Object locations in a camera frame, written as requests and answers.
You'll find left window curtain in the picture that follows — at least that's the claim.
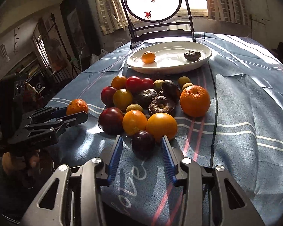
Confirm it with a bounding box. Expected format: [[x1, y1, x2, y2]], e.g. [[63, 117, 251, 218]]
[[95, 0, 128, 36]]

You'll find large orange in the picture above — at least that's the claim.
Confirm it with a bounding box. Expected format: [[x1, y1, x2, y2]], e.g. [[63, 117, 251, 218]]
[[179, 85, 211, 118]]

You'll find small longan front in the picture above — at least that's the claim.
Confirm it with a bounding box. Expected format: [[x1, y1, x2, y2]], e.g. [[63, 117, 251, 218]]
[[126, 104, 143, 113]]

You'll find right window curtain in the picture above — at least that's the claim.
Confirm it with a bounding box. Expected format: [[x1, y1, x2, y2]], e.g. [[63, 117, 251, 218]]
[[206, 0, 249, 26]]

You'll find black coat stand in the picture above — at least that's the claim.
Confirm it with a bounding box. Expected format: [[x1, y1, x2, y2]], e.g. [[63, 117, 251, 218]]
[[50, 13, 81, 78]]

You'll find red cherry tomato back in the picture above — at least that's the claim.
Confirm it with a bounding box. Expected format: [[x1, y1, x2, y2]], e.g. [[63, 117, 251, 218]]
[[125, 76, 143, 94]]

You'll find blue striped tablecloth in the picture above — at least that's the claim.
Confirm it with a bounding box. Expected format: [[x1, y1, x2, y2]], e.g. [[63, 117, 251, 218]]
[[48, 33, 283, 225]]

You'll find orange tomato back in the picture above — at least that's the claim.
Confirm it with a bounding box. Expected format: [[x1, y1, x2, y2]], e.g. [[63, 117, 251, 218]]
[[111, 75, 127, 90]]

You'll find dark passion fruit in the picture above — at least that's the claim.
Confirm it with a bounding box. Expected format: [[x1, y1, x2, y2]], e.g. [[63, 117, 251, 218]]
[[161, 80, 180, 103]]

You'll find dried brown fruit front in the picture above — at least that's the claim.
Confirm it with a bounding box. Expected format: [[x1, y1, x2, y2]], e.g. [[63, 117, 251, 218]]
[[148, 96, 176, 117]]

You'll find dark red apple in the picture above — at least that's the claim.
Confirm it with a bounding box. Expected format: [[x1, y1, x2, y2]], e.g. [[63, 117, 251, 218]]
[[98, 107, 124, 135]]

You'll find dark framed wall painting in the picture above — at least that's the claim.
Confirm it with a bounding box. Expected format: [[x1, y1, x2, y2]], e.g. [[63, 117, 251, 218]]
[[60, 0, 101, 59]]

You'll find orange tomato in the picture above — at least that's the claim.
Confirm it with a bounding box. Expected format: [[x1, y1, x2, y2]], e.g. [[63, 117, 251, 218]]
[[111, 75, 127, 90], [123, 110, 147, 136]]

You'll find white oval plate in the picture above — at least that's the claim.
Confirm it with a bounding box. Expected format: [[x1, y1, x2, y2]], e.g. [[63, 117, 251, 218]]
[[127, 41, 212, 75]]

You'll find small mandarin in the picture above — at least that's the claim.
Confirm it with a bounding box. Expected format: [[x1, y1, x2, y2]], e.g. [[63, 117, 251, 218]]
[[66, 99, 89, 115], [141, 51, 156, 64]]

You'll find small longan by orange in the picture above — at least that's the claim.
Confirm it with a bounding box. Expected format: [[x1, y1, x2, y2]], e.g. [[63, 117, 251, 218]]
[[182, 83, 194, 90]]

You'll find person's left hand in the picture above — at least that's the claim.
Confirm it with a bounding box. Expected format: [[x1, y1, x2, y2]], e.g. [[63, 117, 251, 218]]
[[2, 150, 40, 176]]

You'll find red cherry tomato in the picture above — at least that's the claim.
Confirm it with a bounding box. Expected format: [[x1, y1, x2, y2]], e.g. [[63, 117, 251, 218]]
[[125, 76, 143, 94], [141, 78, 154, 90]]

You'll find small longan back left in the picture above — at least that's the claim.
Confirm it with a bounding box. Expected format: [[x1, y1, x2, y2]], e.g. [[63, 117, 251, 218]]
[[153, 80, 164, 92]]

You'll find dried brown fruit in plate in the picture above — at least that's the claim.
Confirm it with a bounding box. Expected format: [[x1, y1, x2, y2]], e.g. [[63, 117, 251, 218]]
[[184, 51, 201, 62]]

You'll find round painted screen stand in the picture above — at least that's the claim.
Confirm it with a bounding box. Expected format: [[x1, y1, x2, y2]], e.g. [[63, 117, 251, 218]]
[[120, 0, 196, 49]]

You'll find window curtain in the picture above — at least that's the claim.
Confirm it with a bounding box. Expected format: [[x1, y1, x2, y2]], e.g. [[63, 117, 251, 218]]
[[206, 0, 249, 26], [95, 0, 128, 36]]

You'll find small longan back right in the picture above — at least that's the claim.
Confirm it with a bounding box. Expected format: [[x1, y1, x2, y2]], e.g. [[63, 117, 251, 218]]
[[178, 76, 191, 88]]

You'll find large yellow-orange tomato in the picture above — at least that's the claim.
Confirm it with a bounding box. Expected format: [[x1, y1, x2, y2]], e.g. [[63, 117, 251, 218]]
[[146, 113, 177, 142]]

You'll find small mandarin in plate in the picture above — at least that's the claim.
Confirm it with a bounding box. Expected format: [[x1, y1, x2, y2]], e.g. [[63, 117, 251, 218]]
[[141, 51, 156, 64]]

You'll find dark plum front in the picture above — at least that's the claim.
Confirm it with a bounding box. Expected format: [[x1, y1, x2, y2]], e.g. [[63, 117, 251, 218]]
[[131, 131, 155, 159]]

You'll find dried brown fruit middle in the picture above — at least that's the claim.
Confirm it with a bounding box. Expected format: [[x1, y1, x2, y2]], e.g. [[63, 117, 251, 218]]
[[135, 89, 158, 109]]

